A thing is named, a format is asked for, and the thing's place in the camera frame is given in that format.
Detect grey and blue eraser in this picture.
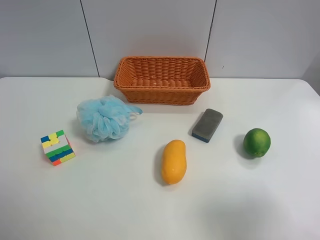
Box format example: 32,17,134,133
191,108,223,143

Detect green lemon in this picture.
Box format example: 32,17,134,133
243,128,271,158

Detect light blue bath loofah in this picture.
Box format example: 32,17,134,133
76,95,143,143

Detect yellow mango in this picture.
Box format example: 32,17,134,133
161,139,187,185

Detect orange woven basket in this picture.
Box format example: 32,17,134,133
113,56,211,106

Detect multicolour puzzle cube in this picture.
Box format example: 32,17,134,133
40,130,76,166

